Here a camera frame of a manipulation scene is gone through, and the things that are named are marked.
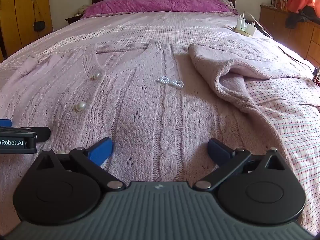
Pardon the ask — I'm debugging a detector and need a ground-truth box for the wooden dresser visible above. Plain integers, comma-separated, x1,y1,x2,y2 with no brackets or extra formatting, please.
259,4,320,68

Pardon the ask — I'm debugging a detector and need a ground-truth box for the yellow wooden wardrobe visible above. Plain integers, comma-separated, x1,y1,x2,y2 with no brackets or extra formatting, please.
0,0,54,63

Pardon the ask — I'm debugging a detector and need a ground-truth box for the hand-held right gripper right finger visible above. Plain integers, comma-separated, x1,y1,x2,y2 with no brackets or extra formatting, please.
192,137,288,191

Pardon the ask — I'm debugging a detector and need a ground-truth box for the white charger cable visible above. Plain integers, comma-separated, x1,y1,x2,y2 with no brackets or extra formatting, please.
243,12,274,40

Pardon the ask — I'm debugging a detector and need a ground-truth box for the magenta quilted pillow cover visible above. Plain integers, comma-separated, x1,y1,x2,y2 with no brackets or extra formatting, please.
81,0,238,18

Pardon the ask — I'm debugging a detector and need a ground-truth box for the pink knit cardigan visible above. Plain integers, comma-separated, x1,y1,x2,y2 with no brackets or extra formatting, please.
0,41,307,223

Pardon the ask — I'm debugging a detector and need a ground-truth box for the dark clothing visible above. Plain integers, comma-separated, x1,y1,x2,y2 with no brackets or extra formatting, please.
285,5,320,29

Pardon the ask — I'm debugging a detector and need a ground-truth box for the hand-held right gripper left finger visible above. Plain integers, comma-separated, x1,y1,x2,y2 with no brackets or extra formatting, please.
32,137,126,192

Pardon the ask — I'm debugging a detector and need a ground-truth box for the row of books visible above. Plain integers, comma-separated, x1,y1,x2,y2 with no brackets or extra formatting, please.
271,0,290,11

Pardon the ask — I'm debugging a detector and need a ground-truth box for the small black shoulder bag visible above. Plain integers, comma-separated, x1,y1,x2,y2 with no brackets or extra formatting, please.
29,0,47,32

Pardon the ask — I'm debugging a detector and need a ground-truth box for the cream power strip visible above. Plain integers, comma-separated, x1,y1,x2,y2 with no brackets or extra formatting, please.
233,26,257,37

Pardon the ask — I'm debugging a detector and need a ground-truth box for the dark wooden nightstand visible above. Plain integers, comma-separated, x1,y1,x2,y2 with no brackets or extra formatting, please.
65,15,83,25

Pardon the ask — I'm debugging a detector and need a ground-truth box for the black power cable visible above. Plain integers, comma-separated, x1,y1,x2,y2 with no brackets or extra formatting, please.
257,27,317,74

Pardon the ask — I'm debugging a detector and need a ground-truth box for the dark red-edged device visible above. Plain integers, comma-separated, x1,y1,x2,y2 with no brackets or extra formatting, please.
312,66,320,87

